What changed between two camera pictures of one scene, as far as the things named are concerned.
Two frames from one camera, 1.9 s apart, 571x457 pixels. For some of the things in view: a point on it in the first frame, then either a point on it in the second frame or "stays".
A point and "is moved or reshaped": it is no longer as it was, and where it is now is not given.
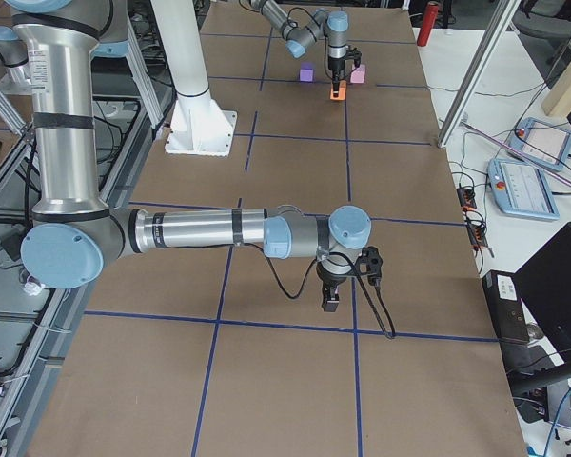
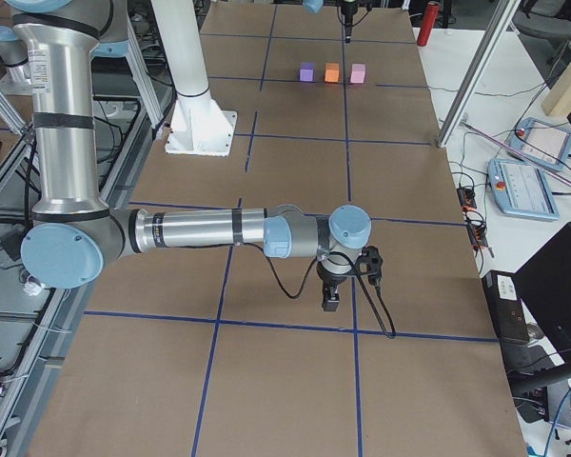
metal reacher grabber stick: [528, 154] stays
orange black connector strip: [476, 230] stays
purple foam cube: [306, 71] stays
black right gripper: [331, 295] stays
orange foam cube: [342, 91] is moved or reshaped
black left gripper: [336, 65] to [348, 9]
